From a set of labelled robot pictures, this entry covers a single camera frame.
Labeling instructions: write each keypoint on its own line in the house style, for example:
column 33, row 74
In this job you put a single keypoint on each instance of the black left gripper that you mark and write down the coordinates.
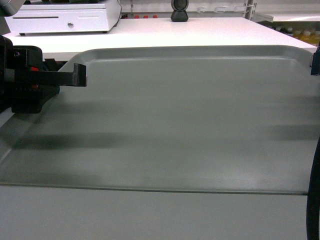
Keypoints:
column 24, row 87

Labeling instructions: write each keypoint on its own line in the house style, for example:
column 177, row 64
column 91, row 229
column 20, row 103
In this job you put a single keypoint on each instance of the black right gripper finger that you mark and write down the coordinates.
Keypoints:
column 315, row 64

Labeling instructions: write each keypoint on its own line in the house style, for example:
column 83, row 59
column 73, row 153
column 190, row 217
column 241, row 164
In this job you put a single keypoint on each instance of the grey silver serving tray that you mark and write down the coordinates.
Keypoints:
column 217, row 119

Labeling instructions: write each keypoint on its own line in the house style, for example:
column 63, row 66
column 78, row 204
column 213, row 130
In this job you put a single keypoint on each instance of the white checkout counter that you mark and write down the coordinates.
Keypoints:
column 160, row 32

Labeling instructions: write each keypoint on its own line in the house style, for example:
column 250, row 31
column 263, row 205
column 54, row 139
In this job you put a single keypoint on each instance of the white cash drawer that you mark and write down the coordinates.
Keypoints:
column 65, row 16

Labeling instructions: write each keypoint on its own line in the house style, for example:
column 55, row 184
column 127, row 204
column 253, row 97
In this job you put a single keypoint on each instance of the red cap sauce bottles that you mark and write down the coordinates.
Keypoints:
column 140, row 16

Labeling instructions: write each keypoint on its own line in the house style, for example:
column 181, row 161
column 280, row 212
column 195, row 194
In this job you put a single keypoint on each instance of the black barcode scanner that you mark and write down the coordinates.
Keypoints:
column 179, row 13

